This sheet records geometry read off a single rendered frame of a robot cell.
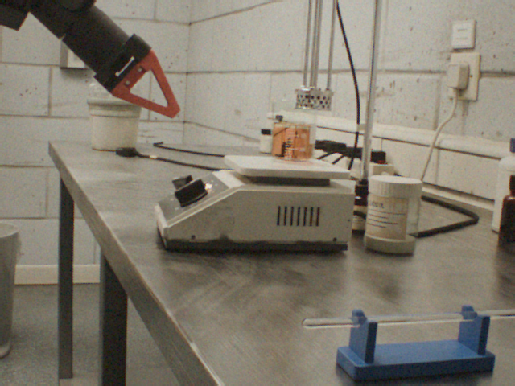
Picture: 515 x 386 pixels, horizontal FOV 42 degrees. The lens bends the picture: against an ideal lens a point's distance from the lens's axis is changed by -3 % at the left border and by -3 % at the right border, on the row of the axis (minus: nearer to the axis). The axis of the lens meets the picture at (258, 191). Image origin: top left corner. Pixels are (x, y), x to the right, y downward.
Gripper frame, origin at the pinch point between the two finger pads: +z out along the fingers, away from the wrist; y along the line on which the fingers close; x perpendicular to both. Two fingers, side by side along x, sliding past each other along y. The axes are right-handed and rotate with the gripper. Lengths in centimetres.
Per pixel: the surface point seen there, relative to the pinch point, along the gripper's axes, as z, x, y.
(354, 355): 13.4, 4.3, -43.2
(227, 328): 9.2, 9.3, -35.2
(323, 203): 16.7, -3.3, -12.9
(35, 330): 36, 91, 164
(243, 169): 8.2, -0.3, -11.8
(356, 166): 42, -18, 52
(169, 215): 6.1, 8.3, -10.3
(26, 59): -35, 22, 227
